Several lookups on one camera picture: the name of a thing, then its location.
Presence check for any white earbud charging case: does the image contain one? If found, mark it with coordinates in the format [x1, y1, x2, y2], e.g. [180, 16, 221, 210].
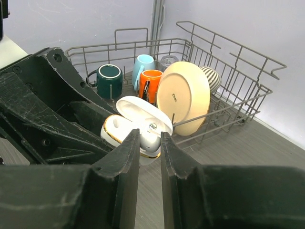
[101, 96, 173, 166]

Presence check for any dark green mug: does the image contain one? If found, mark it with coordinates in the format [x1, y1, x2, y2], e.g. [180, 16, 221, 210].
[85, 64, 123, 99]

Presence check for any clear glass cup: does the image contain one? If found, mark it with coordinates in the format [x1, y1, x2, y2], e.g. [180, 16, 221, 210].
[158, 55, 179, 72]

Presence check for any striped ceramic cup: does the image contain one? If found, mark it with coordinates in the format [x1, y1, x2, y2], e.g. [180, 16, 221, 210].
[200, 66, 222, 93]

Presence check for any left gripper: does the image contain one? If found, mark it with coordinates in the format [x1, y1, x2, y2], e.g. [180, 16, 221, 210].
[0, 47, 117, 164]

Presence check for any orange mug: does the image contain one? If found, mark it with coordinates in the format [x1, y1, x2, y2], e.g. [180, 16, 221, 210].
[139, 70, 163, 104]

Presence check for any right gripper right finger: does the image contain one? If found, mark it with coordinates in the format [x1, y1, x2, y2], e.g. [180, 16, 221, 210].
[161, 132, 305, 229]

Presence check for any light blue mug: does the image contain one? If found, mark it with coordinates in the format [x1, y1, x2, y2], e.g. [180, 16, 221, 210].
[132, 54, 155, 92]

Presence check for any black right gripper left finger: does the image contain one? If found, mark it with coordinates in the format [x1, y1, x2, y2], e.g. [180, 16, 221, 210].
[0, 129, 140, 229]

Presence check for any grey wire dish rack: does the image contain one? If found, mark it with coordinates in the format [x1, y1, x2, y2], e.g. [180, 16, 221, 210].
[66, 21, 286, 146]

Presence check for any beige plate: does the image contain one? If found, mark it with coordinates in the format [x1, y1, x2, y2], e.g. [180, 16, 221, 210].
[157, 61, 210, 136]

